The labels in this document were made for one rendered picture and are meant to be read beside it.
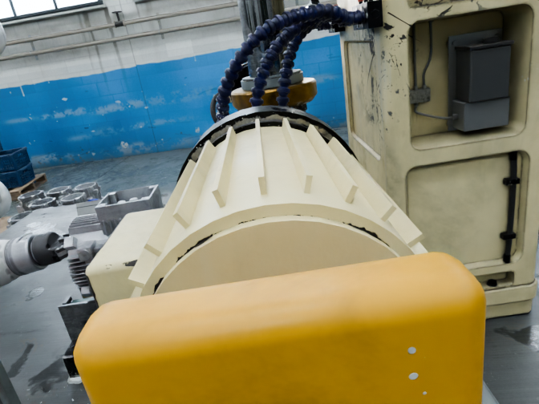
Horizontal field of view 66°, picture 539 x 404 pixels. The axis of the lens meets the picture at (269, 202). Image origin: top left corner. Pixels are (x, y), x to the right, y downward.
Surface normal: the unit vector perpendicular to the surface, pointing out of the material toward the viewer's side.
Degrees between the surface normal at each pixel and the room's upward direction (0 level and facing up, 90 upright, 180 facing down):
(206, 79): 90
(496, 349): 0
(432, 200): 90
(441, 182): 90
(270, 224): 90
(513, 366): 0
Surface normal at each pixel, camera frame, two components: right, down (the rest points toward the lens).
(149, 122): -0.06, 0.37
